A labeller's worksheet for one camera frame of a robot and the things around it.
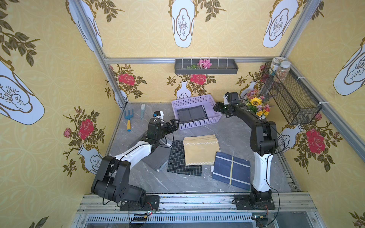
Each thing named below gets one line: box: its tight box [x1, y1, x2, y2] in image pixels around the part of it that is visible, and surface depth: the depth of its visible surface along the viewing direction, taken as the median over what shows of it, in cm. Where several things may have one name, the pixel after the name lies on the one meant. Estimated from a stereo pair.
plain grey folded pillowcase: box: [141, 146, 172, 172], surface depth 89 cm
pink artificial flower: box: [196, 58, 213, 69], surface depth 91 cm
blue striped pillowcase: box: [211, 151, 251, 191], surface depth 86 cm
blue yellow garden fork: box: [124, 108, 134, 133], surface depth 112 cm
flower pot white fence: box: [245, 89, 271, 120], surface depth 97 cm
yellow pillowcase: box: [182, 134, 221, 167], surface depth 94 cm
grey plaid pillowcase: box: [177, 104, 209, 124], surface depth 116 cm
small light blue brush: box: [139, 103, 146, 120], surface depth 119 cm
